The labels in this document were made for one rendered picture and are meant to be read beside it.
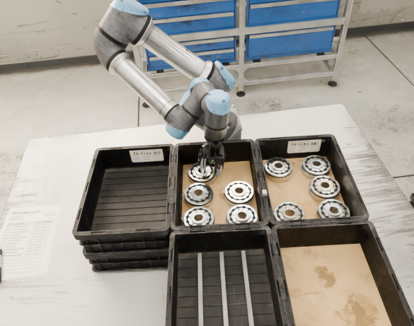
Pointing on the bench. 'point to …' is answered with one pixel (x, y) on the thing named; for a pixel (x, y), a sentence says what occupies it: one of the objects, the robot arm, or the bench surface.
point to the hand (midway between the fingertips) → (210, 172)
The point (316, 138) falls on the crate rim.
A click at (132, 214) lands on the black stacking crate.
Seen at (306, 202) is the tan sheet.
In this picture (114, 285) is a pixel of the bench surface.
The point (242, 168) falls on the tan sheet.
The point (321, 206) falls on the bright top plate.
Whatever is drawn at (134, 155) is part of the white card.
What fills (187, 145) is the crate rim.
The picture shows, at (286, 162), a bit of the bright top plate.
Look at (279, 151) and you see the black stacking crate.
